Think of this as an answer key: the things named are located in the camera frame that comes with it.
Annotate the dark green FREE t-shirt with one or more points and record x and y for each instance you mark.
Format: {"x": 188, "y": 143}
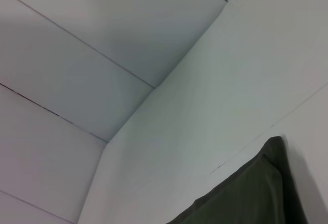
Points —
{"x": 243, "y": 190}

